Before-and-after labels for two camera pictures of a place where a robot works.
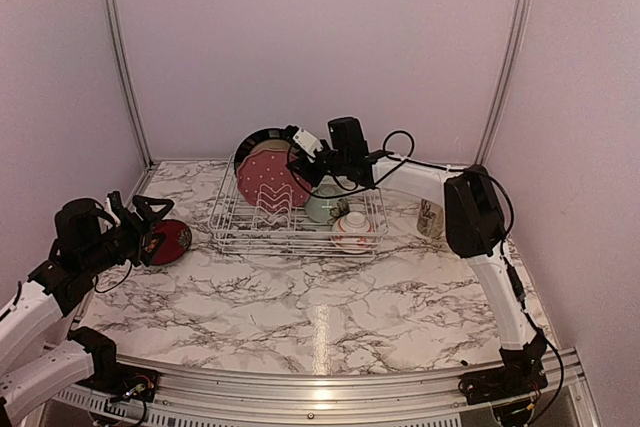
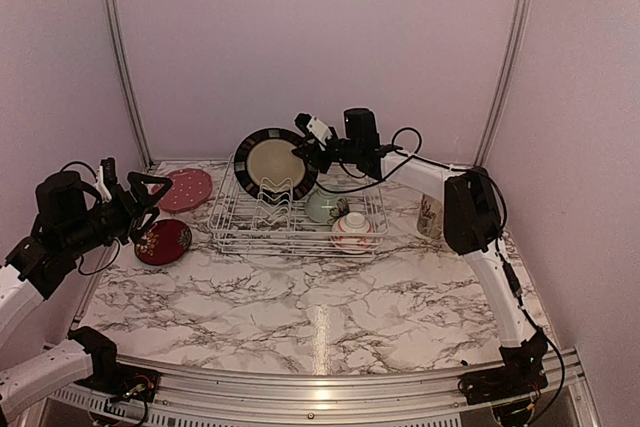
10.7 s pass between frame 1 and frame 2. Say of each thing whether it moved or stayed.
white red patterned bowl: stayed
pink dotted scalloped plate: moved
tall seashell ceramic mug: stayed
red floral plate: stayed
